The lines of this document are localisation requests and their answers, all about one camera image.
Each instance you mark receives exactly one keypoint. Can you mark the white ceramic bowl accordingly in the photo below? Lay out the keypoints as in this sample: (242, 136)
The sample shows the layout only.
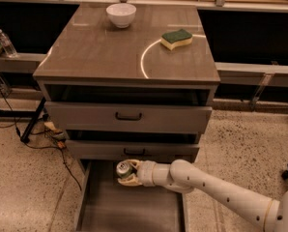
(121, 14)

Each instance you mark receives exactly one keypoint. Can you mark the clear plastic water bottle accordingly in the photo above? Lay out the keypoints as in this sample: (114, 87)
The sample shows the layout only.
(7, 45)

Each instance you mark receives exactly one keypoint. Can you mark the middle grey drawer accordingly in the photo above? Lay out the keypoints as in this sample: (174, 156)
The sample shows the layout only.
(105, 150)

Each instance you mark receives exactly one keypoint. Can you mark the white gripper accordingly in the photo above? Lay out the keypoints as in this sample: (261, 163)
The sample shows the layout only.
(145, 173)

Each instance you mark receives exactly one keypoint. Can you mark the top grey drawer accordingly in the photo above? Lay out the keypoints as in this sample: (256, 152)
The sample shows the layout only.
(128, 117)

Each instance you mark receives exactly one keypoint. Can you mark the grey drawer cabinet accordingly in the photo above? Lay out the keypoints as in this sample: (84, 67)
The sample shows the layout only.
(93, 61)

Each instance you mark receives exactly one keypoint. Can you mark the yellow green sponge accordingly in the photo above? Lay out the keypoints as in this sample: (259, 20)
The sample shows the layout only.
(175, 39)

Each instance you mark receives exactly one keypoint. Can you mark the green soda can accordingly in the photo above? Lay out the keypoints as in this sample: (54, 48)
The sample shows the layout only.
(123, 169)

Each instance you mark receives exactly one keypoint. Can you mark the black table leg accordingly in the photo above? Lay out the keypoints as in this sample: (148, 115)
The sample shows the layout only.
(34, 118)

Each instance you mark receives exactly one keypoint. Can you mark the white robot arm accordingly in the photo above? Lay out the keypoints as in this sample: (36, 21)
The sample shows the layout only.
(182, 176)

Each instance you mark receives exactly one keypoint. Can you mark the bottom grey open drawer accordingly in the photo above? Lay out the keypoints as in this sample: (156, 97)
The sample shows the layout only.
(107, 206)

